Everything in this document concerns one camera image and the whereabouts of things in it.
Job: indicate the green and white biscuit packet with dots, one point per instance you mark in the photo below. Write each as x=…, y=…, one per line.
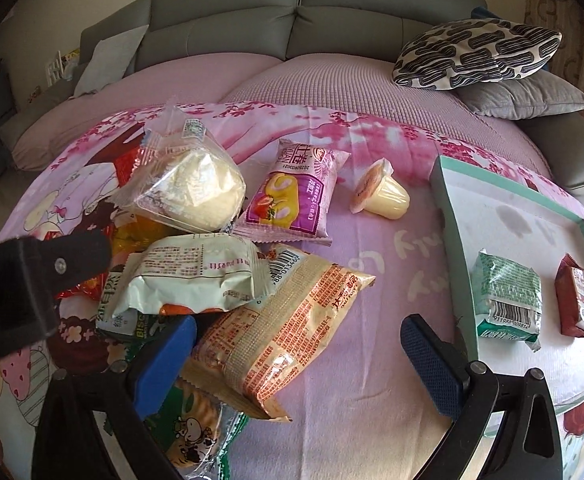
x=122, y=330

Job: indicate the orange-print snack packet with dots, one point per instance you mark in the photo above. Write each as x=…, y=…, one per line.
x=272, y=335

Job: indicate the green cow-print snack packet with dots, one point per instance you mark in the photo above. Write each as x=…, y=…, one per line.
x=197, y=435

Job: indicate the printed pink blanket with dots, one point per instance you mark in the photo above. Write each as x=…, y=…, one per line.
x=381, y=260

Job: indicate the blue cloth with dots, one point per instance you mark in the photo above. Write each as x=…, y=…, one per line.
x=480, y=11

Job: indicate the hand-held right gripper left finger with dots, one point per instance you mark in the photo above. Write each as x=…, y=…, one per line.
x=167, y=365

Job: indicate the clear-wrapped bread bun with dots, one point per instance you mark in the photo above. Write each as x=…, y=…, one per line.
x=197, y=185

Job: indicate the white box with teal rim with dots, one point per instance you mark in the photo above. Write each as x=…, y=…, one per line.
x=511, y=220

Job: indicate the cream snack packet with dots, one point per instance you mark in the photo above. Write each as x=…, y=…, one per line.
x=197, y=270

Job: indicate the light grey cushion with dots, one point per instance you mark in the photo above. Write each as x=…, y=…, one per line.
x=107, y=60

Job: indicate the grey pillow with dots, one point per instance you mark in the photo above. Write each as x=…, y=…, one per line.
x=531, y=95

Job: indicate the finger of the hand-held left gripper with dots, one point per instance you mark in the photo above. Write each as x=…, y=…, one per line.
x=72, y=260

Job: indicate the green barcode snack packet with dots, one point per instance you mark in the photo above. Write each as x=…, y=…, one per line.
x=506, y=290

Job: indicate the beige patterned curtain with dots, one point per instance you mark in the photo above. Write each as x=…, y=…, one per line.
x=571, y=10

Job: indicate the pink textured sofa cover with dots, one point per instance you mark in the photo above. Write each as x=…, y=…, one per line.
x=322, y=85

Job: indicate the pink cake roll packet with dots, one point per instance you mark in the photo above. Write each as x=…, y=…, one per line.
x=292, y=195

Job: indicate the grey sofa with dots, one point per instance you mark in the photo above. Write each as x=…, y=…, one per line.
x=222, y=5

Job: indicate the black and white patterned pillow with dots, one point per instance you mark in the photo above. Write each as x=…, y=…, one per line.
x=471, y=50

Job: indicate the yellow snack packet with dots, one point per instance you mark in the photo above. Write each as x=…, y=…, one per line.
x=127, y=235

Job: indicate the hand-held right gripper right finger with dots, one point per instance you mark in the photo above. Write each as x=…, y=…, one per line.
x=431, y=365

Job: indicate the red milk biscuit packet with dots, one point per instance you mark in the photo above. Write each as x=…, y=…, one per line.
x=574, y=295

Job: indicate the yellow jelly cup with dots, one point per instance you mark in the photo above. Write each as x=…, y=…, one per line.
x=386, y=200

